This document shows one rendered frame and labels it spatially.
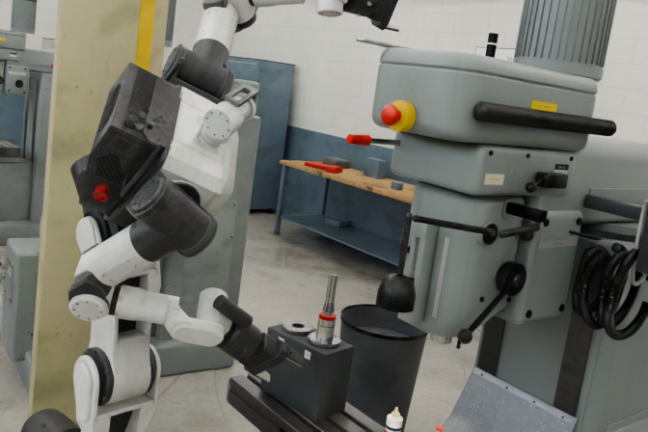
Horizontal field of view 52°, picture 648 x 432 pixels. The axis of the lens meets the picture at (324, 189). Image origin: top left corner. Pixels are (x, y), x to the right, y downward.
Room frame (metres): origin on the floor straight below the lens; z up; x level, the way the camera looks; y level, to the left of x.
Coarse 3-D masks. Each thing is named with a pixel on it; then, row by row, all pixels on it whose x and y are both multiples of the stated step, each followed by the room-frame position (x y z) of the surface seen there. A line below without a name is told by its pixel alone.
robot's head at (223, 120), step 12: (240, 96) 1.42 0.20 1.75; (216, 108) 1.34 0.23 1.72; (228, 108) 1.35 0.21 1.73; (240, 108) 1.39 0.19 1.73; (252, 108) 1.42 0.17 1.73; (204, 120) 1.36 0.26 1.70; (216, 120) 1.35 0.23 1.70; (228, 120) 1.34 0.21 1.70; (240, 120) 1.37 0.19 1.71; (216, 132) 1.36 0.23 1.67; (228, 132) 1.35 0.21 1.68
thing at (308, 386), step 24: (288, 336) 1.74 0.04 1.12; (312, 336) 1.73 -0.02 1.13; (336, 336) 1.76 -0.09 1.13; (288, 360) 1.73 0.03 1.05; (312, 360) 1.67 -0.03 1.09; (336, 360) 1.68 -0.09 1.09; (264, 384) 1.78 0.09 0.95; (288, 384) 1.72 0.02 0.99; (312, 384) 1.66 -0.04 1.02; (336, 384) 1.69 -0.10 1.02; (312, 408) 1.66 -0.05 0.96; (336, 408) 1.71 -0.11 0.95
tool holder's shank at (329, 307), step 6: (330, 276) 1.72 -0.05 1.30; (336, 276) 1.72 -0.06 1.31; (330, 282) 1.72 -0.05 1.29; (336, 282) 1.72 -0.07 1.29; (330, 288) 1.72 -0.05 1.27; (336, 288) 1.73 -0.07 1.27; (330, 294) 1.72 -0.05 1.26; (330, 300) 1.72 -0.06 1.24; (324, 306) 1.72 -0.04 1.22; (330, 306) 1.72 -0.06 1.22; (324, 312) 1.72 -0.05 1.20; (330, 312) 1.72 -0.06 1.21
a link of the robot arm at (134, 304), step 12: (120, 288) 1.38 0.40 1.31; (132, 288) 1.39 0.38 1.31; (108, 300) 1.33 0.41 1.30; (120, 300) 1.36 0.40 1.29; (132, 300) 1.37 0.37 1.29; (144, 300) 1.38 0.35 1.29; (156, 300) 1.39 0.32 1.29; (108, 312) 1.36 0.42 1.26; (120, 312) 1.36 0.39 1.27; (132, 312) 1.37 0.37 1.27; (144, 312) 1.37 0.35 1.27; (156, 312) 1.38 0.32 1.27
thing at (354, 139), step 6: (348, 138) 1.33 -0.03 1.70; (354, 138) 1.33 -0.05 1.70; (360, 138) 1.34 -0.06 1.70; (366, 138) 1.35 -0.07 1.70; (372, 138) 1.37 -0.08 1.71; (378, 138) 1.38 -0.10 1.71; (354, 144) 1.34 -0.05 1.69; (360, 144) 1.34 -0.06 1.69; (366, 144) 1.35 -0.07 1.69; (384, 144) 1.39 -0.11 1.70; (390, 144) 1.40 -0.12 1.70; (396, 144) 1.41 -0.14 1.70
